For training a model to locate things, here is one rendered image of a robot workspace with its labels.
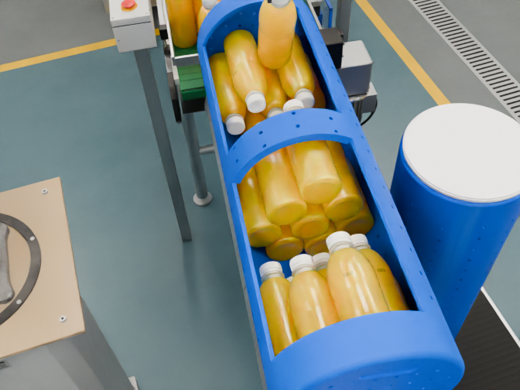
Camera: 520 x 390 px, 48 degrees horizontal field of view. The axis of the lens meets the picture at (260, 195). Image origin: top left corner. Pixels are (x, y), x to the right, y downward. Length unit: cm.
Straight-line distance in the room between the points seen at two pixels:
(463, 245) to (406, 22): 226
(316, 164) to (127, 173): 175
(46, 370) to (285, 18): 85
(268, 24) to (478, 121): 51
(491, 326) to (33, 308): 147
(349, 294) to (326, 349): 10
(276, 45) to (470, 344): 124
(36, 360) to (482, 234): 94
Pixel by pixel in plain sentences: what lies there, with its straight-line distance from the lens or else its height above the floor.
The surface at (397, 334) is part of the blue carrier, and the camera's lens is 79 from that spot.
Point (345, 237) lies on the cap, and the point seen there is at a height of 118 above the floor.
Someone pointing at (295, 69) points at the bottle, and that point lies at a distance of 126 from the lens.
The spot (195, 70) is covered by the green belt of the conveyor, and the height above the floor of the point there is 90.
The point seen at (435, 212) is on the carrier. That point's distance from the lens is 125.
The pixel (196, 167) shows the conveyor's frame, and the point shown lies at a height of 23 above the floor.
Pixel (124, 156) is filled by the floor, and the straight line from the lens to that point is 273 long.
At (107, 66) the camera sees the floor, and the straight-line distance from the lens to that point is 324.
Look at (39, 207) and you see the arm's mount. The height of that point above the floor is 101.
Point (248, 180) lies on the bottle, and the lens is 109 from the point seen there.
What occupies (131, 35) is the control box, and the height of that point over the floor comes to 105.
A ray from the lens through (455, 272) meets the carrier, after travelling 141.
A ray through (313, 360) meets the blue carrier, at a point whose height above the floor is 121.
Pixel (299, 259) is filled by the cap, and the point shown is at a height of 114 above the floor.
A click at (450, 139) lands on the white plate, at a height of 104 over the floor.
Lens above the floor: 194
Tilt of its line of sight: 51 degrees down
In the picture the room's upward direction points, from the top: 4 degrees counter-clockwise
